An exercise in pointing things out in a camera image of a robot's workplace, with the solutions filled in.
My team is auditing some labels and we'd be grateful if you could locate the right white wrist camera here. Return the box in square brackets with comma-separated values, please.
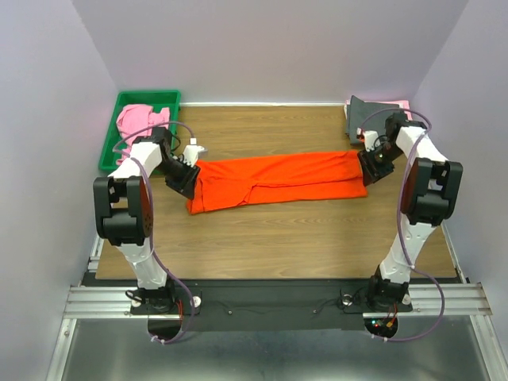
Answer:
[356, 128, 380, 152]

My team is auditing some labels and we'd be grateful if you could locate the dark grey folded t shirt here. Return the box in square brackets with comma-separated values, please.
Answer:
[345, 95, 402, 146]

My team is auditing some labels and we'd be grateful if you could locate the green plastic bin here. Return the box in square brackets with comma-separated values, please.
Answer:
[98, 89, 181, 171]

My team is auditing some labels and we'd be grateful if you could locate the pink crumpled t shirt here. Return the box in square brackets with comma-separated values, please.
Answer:
[116, 104, 171, 153]

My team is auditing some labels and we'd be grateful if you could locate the aluminium rail frame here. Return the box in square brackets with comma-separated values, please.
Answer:
[47, 174, 508, 381]

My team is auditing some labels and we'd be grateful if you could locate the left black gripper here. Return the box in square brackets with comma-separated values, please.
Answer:
[155, 158, 202, 201]

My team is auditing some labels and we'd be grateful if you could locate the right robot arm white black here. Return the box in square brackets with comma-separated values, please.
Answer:
[358, 108, 464, 310]

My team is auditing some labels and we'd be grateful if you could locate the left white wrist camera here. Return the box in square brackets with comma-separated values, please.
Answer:
[182, 144, 208, 167]

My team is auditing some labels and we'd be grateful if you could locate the pink folded t shirt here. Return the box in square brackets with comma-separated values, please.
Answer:
[398, 100, 410, 109]

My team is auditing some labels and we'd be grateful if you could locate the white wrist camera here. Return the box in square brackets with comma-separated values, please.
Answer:
[356, 128, 380, 152]
[182, 144, 208, 167]

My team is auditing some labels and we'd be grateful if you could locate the orange t shirt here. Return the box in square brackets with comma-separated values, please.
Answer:
[187, 151, 368, 215]

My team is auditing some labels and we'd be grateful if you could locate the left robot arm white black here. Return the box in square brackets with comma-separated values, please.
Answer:
[93, 122, 206, 314]

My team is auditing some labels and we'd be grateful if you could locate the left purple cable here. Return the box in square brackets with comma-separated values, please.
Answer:
[113, 121, 199, 345]

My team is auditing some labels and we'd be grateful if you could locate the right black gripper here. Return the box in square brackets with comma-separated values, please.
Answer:
[356, 142, 403, 186]

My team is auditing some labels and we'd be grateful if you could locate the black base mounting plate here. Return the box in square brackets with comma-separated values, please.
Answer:
[125, 279, 412, 337]

